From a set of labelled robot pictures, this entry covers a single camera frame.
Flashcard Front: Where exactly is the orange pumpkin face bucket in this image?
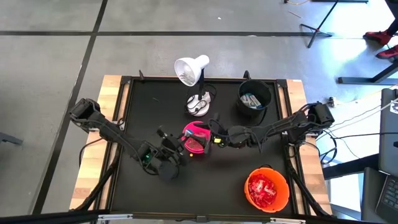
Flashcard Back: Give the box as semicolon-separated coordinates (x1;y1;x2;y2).
243;167;290;214

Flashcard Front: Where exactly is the grey desk foot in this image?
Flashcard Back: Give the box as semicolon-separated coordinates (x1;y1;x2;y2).
0;132;24;146

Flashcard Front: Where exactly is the pink pumpkin face bucket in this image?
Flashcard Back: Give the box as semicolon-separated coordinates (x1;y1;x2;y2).
181;121;213;158

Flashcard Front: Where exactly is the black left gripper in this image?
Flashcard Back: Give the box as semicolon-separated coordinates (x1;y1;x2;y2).
155;132;195;183

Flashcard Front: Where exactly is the black lamp power cord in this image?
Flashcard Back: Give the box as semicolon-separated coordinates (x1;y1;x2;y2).
185;83;218;116

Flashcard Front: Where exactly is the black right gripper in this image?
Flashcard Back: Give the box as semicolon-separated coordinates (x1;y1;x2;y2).
192;122;254;156

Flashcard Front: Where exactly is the person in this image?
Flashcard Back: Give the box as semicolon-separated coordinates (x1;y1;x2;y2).
384;0;398;37

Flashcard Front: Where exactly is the black pumpkin face bucket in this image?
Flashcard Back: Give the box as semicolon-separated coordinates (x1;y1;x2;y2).
236;79;273;118

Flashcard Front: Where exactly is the grey computer monitor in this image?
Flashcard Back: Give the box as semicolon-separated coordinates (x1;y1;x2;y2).
378;88;398;177

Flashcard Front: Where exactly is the black keyboard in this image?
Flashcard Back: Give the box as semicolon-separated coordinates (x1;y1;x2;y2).
375;175;398;220

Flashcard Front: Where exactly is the black frame crossbar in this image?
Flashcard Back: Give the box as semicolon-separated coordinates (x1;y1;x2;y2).
0;210;398;224

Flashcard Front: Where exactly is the red candy pack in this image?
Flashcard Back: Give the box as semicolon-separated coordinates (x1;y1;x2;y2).
248;174;264;191
264;183;278;202
249;191;268;208
254;179;273;195

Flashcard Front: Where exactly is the black tripod stand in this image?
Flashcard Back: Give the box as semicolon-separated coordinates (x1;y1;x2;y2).
300;0;340;49

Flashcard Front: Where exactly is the red shoe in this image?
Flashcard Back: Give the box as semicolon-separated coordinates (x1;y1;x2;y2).
375;45;398;60
363;30;393;47

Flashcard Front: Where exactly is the black standing desk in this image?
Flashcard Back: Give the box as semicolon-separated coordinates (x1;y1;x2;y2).
338;60;398;86

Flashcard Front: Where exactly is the white desk lamp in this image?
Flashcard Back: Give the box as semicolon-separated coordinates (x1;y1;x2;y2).
173;54;212;118

